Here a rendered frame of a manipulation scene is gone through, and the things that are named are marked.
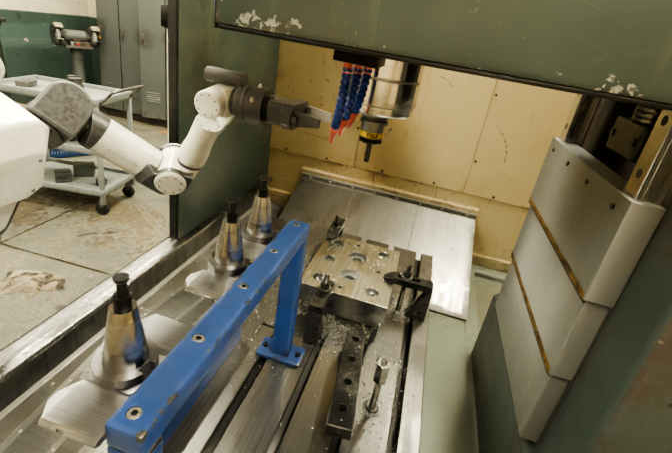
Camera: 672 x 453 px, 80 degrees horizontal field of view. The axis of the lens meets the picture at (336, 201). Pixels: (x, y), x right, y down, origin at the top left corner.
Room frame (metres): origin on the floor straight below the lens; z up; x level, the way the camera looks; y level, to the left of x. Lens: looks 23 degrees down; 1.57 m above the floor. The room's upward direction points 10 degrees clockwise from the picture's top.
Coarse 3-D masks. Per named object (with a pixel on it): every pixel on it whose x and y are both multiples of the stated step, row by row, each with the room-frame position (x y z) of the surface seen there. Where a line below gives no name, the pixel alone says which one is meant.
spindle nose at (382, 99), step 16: (400, 64) 0.79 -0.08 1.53; (384, 80) 0.79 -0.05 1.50; (400, 80) 0.80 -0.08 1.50; (416, 80) 0.82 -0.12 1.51; (368, 96) 0.80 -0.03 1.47; (384, 96) 0.79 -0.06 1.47; (400, 96) 0.80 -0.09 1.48; (416, 96) 0.84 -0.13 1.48; (368, 112) 0.80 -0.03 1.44; (384, 112) 0.79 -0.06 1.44; (400, 112) 0.81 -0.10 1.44
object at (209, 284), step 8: (200, 272) 0.49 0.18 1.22; (208, 272) 0.49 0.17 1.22; (192, 280) 0.47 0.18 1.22; (200, 280) 0.47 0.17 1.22; (208, 280) 0.47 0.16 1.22; (216, 280) 0.48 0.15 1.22; (224, 280) 0.48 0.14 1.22; (232, 280) 0.48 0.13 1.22; (192, 288) 0.45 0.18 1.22; (200, 288) 0.45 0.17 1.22; (208, 288) 0.45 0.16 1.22; (216, 288) 0.46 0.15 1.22; (224, 288) 0.46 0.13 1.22; (208, 296) 0.44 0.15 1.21; (216, 296) 0.44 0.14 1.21
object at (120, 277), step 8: (120, 272) 0.31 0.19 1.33; (112, 280) 0.30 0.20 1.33; (120, 280) 0.30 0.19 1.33; (128, 280) 0.31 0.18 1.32; (120, 288) 0.30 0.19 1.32; (112, 296) 0.30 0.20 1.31; (120, 296) 0.30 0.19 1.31; (128, 296) 0.31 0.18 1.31; (120, 304) 0.30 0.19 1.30; (128, 304) 0.30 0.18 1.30
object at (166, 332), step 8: (144, 320) 0.37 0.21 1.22; (152, 320) 0.38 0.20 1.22; (160, 320) 0.38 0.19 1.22; (168, 320) 0.38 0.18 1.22; (176, 320) 0.38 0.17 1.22; (144, 328) 0.36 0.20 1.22; (152, 328) 0.36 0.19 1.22; (160, 328) 0.37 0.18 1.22; (168, 328) 0.37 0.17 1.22; (176, 328) 0.37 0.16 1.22; (184, 328) 0.37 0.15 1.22; (152, 336) 0.35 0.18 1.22; (160, 336) 0.35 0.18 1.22; (168, 336) 0.36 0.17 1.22; (176, 336) 0.36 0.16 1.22; (184, 336) 0.36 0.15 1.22; (160, 344) 0.34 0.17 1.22; (168, 344) 0.34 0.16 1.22; (176, 344) 0.35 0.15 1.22; (160, 352) 0.33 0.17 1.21; (168, 352) 0.33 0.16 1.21
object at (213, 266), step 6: (210, 258) 0.51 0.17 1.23; (246, 258) 0.53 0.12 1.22; (210, 264) 0.50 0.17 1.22; (216, 264) 0.50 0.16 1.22; (240, 264) 0.51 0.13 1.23; (246, 264) 0.52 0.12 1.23; (210, 270) 0.51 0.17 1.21; (216, 270) 0.49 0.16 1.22; (222, 270) 0.49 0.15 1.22; (228, 270) 0.49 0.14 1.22; (234, 270) 0.50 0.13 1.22; (240, 270) 0.50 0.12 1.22; (234, 276) 0.50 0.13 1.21
